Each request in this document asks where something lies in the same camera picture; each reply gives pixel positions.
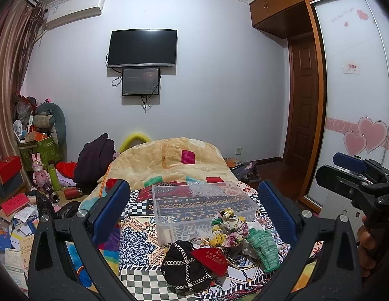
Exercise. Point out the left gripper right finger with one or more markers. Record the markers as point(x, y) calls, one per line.
point(336, 275)

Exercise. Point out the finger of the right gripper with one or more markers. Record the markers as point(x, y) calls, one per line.
point(336, 180)
point(351, 163)

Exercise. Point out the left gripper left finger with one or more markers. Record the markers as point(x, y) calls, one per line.
point(52, 275)

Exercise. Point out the green knitted pouch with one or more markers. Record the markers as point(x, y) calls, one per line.
point(265, 248)

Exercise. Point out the floral yellow scrunchie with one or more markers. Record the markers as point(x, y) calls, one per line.
point(228, 229)

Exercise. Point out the red drawstring pouch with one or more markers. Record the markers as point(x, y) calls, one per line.
point(213, 259)

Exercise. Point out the clear plastic storage box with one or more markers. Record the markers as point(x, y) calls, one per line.
point(186, 212)

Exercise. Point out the person's right hand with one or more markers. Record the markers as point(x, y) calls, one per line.
point(366, 244)

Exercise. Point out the brown wooden door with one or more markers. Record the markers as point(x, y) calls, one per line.
point(303, 103)

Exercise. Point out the red book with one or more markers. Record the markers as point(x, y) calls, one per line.
point(15, 203)

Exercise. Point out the red thermos cup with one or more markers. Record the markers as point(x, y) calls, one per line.
point(72, 193)

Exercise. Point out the patchwork patterned bedsheet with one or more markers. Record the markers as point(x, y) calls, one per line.
point(197, 241)

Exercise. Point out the green bottle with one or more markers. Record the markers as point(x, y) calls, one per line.
point(54, 178)

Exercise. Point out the purple backpack on floor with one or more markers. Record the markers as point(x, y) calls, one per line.
point(246, 172)

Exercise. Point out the pink rabbit doll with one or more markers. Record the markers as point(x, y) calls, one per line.
point(40, 175)

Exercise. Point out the red gift box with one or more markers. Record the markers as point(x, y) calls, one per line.
point(9, 167)

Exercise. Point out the green storage box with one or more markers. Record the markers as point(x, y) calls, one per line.
point(50, 153)

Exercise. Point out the dark purple jacket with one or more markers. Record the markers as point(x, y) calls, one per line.
point(93, 163)

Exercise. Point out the white heart wardrobe door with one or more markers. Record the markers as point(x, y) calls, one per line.
point(355, 41)

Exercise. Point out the yellow curved pillow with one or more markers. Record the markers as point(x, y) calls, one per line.
point(130, 139)

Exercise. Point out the grey plush toy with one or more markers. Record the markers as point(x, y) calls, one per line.
point(50, 118)

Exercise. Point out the wooden overhead cabinet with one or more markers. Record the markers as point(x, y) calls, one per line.
point(281, 18)

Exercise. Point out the beige plush blanket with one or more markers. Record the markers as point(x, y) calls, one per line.
point(166, 160)

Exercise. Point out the small black monitor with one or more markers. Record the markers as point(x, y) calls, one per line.
point(137, 82)

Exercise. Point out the striped brown curtain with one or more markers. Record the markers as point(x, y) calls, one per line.
point(19, 26)

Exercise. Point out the white air conditioner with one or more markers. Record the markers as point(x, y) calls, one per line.
point(73, 10)

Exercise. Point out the white wall socket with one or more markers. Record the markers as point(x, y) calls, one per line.
point(238, 150)

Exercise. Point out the black wall television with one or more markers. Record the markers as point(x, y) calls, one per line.
point(142, 47)

